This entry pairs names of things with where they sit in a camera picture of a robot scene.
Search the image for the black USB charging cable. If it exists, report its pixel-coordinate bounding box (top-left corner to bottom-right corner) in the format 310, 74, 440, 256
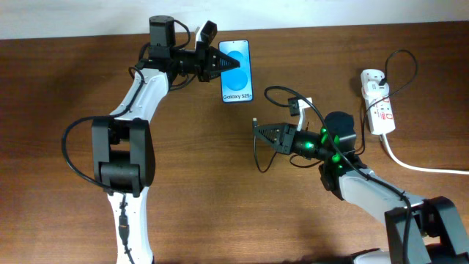
251, 49, 418, 174

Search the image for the right camera black cable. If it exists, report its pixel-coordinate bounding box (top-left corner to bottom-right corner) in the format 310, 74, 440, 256
263, 85, 413, 264

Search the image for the white power strip cord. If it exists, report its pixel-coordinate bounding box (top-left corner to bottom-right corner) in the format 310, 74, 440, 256
380, 133, 469, 176

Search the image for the white USB wall charger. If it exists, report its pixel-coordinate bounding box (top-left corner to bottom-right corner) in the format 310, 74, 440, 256
362, 81, 389, 100

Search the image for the left camera black cable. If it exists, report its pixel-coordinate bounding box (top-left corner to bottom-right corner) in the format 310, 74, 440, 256
61, 18, 199, 264

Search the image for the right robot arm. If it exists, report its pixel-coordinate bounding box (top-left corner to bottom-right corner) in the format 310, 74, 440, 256
253, 111, 468, 263

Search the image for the blue Galaxy smartphone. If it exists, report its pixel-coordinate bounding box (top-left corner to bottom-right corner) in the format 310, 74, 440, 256
218, 40, 254, 103

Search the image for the white power strip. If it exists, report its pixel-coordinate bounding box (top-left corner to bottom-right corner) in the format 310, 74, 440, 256
361, 69, 396, 136

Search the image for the camera black cable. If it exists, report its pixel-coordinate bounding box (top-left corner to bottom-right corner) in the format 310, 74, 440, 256
61, 18, 199, 264
263, 85, 413, 264

